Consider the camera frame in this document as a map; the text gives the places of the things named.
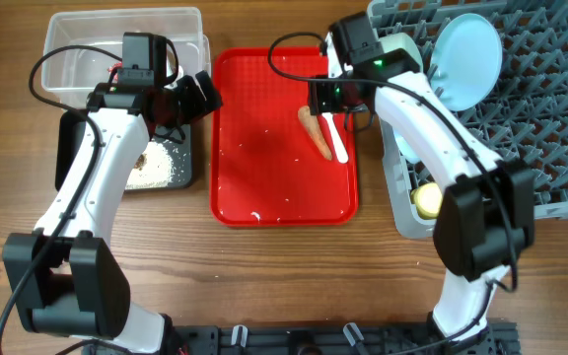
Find green bowl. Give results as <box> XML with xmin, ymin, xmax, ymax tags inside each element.
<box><xmin>380</xmin><ymin>33</ymin><xmax>423</xmax><ymax>71</ymax></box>

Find red snack wrapper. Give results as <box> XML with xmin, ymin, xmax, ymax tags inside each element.
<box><xmin>106</xmin><ymin>62</ymin><xmax>122</xmax><ymax>74</ymax></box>

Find carrot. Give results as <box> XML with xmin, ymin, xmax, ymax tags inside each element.
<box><xmin>298</xmin><ymin>106</ymin><xmax>332</xmax><ymax>161</ymax></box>

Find white plastic spoon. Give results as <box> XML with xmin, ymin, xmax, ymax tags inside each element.
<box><xmin>321</xmin><ymin>112</ymin><xmax>349</xmax><ymax>164</ymax></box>

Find light blue plate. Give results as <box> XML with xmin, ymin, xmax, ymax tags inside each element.
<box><xmin>430</xmin><ymin>13</ymin><xmax>503</xmax><ymax>111</ymax></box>

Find light blue bowl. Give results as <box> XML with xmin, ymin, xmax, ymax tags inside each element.
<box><xmin>393</xmin><ymin>131</ymin><xmax>420</xmax><ymax>164</ymax></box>

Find yellow cup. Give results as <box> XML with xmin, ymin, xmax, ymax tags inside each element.
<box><xmin>410</xmin><ymin>182</ymin><xmax>443</xmax><ymax>220</ymax></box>

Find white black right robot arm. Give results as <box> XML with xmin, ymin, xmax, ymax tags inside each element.
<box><xmin>309</xmin><ymin>13</ymin><xmax>534</xmax><ymax>342</ymax></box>

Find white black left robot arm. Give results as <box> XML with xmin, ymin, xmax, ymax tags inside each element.
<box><xmin>0</xmin><ymin>69</ymin><xmax>222</xmax><ymax>354</ymax></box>

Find grey dishwasher rack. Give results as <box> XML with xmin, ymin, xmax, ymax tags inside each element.
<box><xmin>367</xmin><ymin>1</ymin><xmax>568</xmax><ymax>219</ymax></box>

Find black plastic tray bin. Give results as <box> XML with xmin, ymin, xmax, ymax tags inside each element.
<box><xmin>54</xmin><ymin>112</ymin><xmax>192</xmax><ymax>191</ymax></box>

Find brown food scrap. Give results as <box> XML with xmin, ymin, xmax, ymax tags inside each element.
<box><xmin>133</xmin><ymin>154</ymin><xmax>147</xmax><ymax>171</ymax></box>

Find rice pile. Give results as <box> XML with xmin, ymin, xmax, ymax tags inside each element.
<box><xmin>125</xmin><ymin>140</ymin><xmax>191</xmax><ymax>190</ymax></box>

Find clear plastic bin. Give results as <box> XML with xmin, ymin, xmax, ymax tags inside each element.
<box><xmin>41</xmin><ymin>7</ymin><xmax>211</xmax><ymax>107</ymax></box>

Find red serving tray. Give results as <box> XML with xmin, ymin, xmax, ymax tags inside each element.
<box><xmin>210</xmin><ymin>47</ymin><xmax>359</xmax><ymax>227</ymax></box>

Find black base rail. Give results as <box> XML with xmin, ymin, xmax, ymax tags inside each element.
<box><xmin>81</xmin><ymin>319</ymin><xmax>520</xmax><ymax>355</ymax></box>

